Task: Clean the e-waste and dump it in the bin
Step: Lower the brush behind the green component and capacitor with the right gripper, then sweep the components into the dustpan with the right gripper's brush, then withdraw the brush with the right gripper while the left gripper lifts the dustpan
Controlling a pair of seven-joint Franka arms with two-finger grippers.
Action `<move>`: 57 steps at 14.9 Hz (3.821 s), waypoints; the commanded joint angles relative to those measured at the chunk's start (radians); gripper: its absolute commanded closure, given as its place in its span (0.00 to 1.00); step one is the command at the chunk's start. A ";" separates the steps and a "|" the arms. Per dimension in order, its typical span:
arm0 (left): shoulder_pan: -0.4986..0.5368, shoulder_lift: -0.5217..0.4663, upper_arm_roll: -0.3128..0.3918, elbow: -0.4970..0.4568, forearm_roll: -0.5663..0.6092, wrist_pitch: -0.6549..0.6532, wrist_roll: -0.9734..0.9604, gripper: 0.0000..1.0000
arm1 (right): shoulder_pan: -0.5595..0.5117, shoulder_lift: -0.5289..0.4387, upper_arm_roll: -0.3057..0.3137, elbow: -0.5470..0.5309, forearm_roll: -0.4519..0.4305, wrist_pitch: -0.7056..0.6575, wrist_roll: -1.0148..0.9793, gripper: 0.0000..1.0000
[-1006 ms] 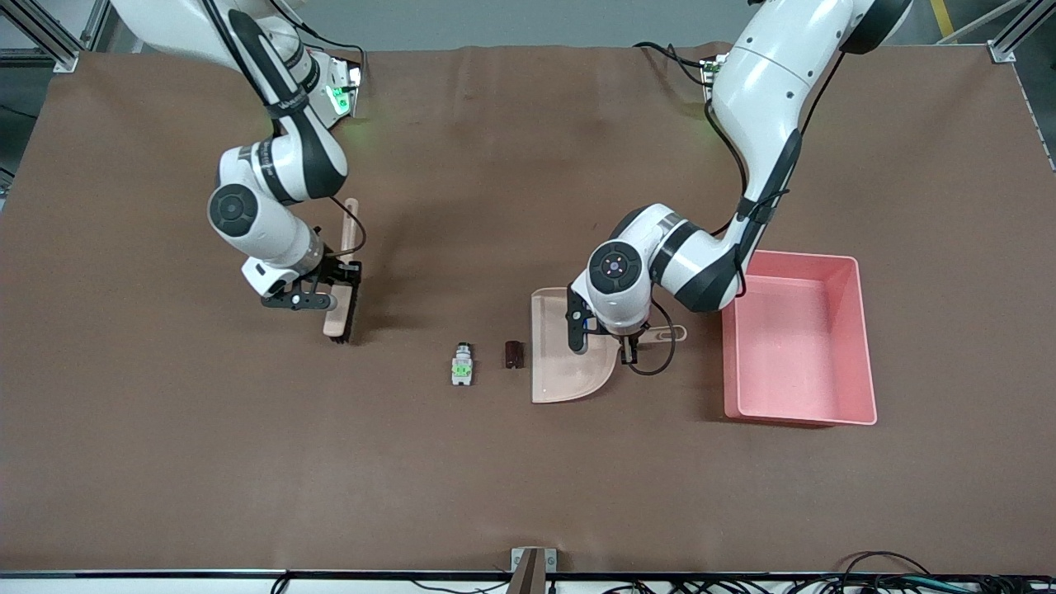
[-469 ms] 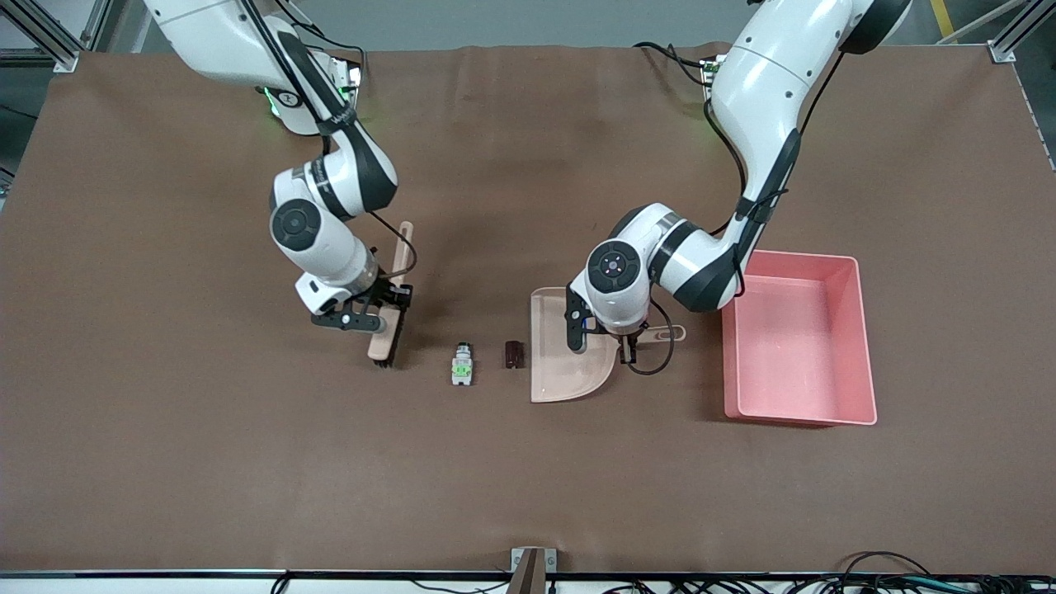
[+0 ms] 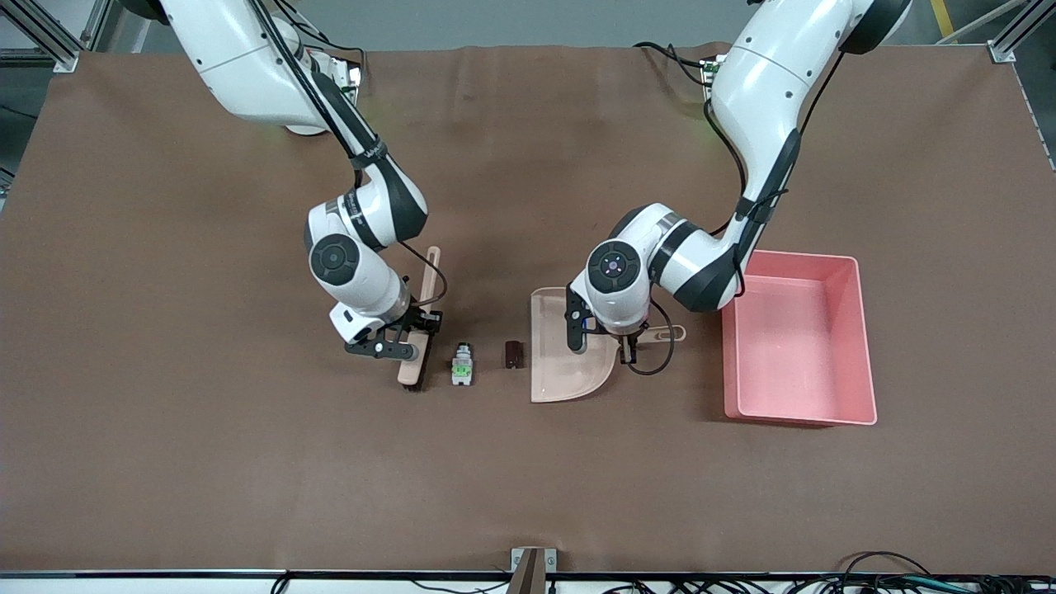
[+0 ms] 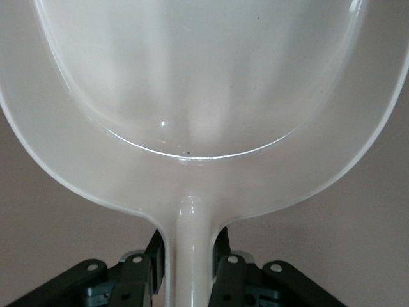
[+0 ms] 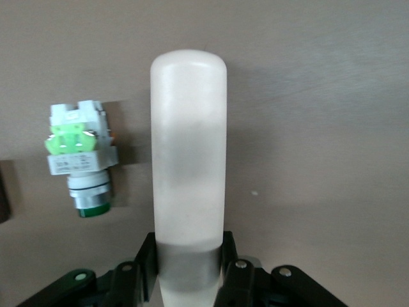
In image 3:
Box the beige brush with black bristles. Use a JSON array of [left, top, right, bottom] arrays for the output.
[[397, 246, 442, 392]]

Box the thin floor cable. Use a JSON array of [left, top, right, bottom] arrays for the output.
[[408, 580, 512, 594]]

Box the black base cable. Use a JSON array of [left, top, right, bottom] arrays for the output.
[[634, 41, 712, 87], [309, 40, 368, 83]]

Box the metal bracket with post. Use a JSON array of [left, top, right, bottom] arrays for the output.
[[507, 547, 558, 594]]

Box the black right base cable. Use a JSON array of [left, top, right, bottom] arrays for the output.
[[309, 40, 368, 83]]

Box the black looped cable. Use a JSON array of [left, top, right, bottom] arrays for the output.
[[835, 551, 933, 594]]

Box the beige plastic dustpan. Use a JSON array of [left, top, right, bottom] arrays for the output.
[[530, 286, 687, 404]]

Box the black left base cable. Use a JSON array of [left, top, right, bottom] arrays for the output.
[[634, 41, 712, 87]]

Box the brown table mat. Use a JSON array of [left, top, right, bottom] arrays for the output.
[[0, 43, 1056, 574]]

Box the aluminium frame profile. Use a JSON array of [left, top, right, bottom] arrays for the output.
[[988, 0, 1056, 64], [0, 0, 112, 75]]

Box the pink plastic bin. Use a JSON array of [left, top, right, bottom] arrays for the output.
[[721, 250, 878, 427]]

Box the black cable bundle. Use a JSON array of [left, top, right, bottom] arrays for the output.
[[602, 577, 1056, 594]]

